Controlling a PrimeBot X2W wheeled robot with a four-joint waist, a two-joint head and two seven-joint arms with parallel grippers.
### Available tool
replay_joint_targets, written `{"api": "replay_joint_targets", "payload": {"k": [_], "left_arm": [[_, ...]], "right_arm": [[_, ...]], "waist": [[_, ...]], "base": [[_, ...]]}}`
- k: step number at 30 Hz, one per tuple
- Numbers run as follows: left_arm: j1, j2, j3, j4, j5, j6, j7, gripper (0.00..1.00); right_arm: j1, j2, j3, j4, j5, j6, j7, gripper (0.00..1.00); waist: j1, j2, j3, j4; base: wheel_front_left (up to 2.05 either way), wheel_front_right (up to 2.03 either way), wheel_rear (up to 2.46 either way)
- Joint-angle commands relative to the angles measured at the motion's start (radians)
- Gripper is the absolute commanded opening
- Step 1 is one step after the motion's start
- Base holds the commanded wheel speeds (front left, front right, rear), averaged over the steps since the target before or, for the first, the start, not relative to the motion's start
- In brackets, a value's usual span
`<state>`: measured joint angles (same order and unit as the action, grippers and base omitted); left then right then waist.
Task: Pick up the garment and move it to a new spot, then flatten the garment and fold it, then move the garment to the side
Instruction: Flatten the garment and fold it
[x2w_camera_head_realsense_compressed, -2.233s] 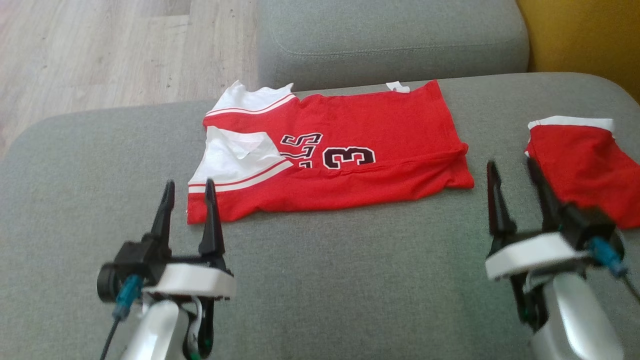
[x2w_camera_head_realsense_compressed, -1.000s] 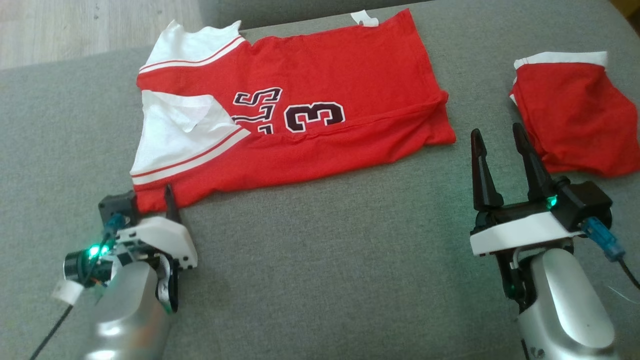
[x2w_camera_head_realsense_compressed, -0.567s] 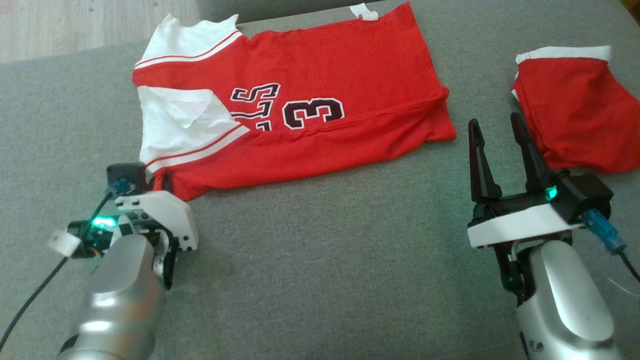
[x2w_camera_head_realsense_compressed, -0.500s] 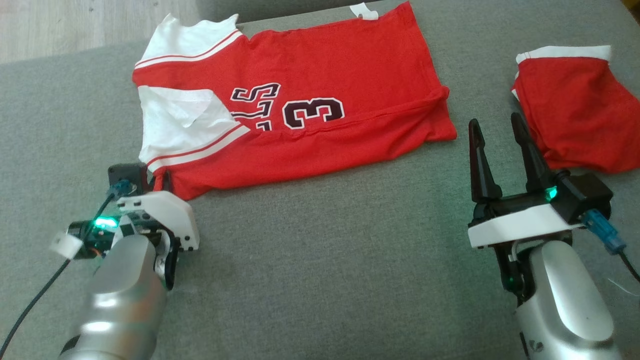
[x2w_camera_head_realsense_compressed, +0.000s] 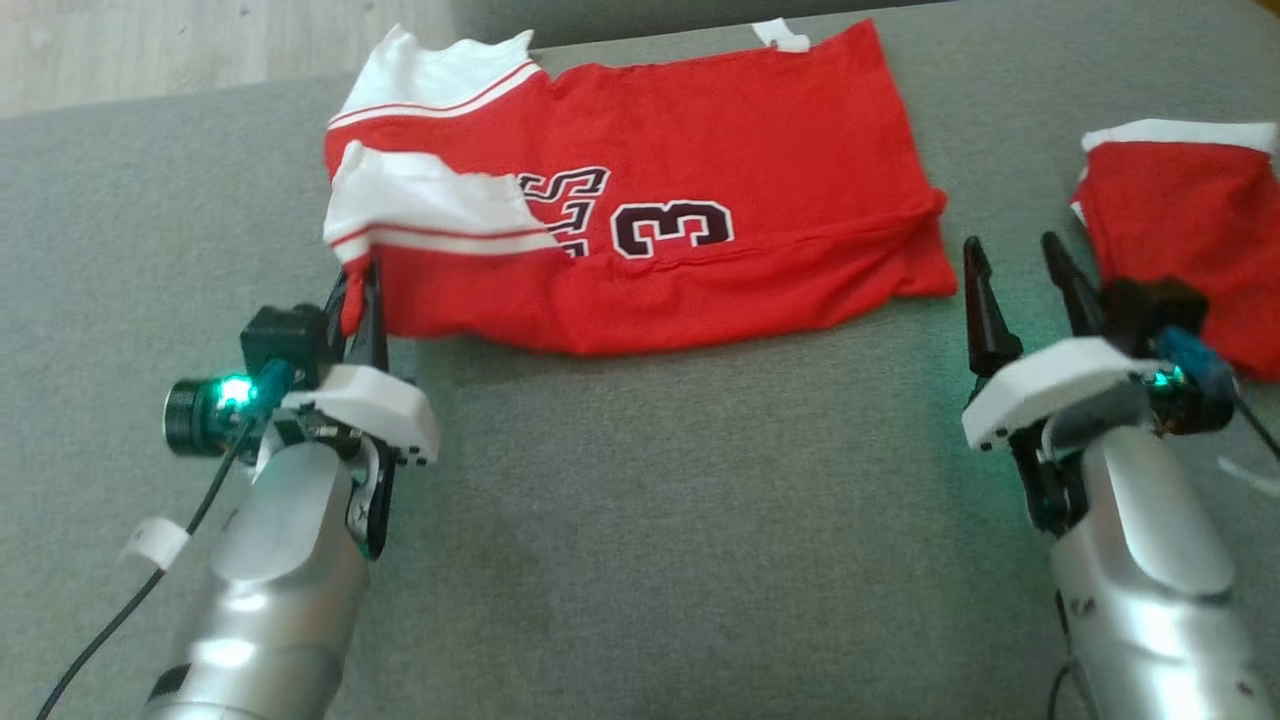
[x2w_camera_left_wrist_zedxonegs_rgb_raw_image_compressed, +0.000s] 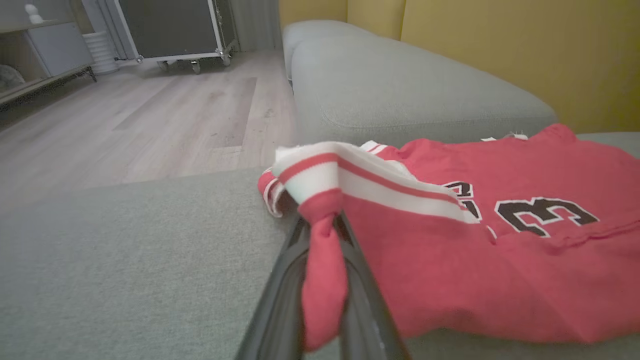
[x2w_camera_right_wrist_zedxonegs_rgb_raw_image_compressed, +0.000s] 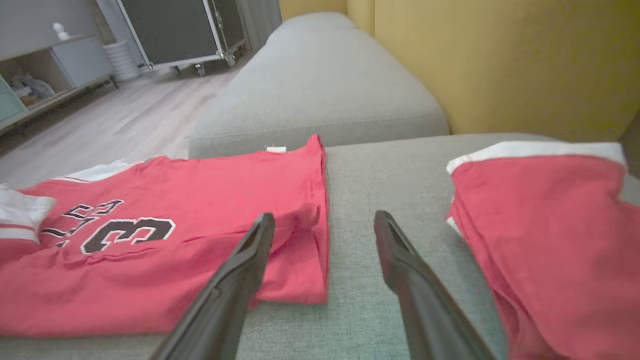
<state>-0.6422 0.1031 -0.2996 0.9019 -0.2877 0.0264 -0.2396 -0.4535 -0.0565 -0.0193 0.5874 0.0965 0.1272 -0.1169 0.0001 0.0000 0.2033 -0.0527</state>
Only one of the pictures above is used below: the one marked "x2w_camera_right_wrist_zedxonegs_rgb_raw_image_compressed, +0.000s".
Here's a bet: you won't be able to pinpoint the red Bulls 23 jersey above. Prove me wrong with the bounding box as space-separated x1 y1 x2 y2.
0 133 331 337

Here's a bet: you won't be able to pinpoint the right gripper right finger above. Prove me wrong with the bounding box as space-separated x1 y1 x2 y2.
374 210 498 360

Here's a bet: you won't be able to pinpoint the narrow grey sofa cushion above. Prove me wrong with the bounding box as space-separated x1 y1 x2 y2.
188 12 450 160

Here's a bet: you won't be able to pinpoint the red shorts with white trim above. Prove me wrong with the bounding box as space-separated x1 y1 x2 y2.
445 141 640 360

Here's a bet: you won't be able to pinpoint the white ribbed bin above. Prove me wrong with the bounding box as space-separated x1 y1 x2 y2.
103 41 141 82

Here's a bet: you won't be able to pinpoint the pale grey curtain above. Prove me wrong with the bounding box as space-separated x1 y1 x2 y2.
236 0 283 51

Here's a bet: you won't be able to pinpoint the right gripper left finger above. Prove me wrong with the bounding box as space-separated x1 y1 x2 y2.
150 212 276 360

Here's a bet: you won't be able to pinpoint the grey low sideboard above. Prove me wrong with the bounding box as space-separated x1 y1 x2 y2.
0 34 120 136

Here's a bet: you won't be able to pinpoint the wide grey sofa seat cushion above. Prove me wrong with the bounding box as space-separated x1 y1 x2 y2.
0 132 640 360

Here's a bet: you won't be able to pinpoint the black wheeled flight case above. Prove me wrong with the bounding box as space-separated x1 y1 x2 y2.
116 0 247 77

